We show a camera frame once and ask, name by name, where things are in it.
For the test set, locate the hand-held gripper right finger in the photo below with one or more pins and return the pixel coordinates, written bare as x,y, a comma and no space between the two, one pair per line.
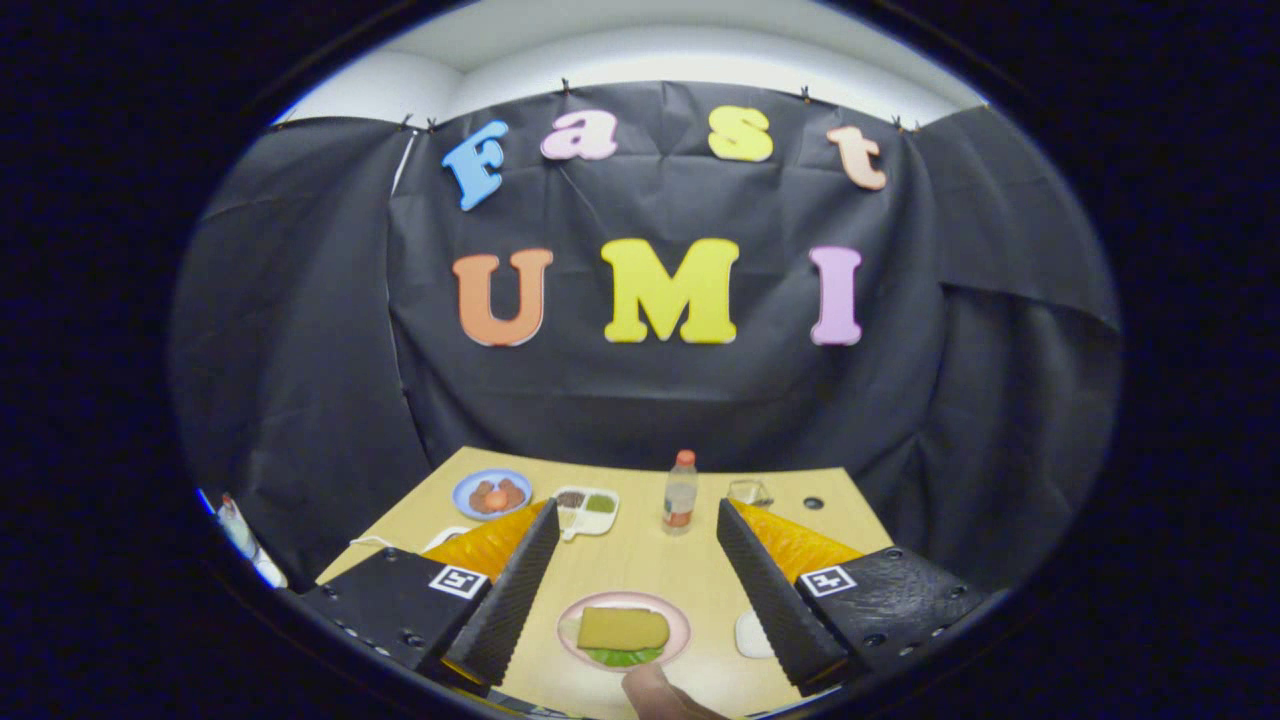
770,600

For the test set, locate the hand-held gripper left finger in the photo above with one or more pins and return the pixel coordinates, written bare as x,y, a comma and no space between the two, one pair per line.
510,600

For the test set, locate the toasted bread slice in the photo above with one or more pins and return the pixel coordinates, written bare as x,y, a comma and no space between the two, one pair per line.
622,628

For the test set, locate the green lettuce leaf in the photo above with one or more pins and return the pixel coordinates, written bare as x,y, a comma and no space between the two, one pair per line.
620,657

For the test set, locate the white square plate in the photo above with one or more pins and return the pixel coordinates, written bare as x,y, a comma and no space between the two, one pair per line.
750,635

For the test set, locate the white toaster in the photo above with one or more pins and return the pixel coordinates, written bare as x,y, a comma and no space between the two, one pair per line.
447,538

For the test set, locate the pink round plate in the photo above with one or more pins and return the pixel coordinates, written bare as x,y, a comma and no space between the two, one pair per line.
678,628

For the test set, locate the orange tomato slice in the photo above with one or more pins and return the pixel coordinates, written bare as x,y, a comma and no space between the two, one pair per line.
496,500

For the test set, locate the pile of pale beans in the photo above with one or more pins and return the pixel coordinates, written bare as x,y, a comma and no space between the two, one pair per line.
568,517

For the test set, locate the brown meat patty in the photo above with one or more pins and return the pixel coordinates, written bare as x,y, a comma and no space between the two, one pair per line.
514,494
479,497

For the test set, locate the blue round plate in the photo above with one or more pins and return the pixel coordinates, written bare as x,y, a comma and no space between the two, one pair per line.
462,497

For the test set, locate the white divided tray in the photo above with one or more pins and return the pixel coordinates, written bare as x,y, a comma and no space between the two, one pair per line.
600,524

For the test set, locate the pile of dark beans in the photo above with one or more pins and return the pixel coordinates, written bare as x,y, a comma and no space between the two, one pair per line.
571,498

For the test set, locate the pile of green beans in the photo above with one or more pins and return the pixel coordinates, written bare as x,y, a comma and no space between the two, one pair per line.
600,503

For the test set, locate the clear bottle with orange cap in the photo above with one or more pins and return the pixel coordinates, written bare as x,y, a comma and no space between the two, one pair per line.
680,500

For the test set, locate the white device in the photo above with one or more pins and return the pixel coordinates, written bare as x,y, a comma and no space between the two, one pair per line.
245,540

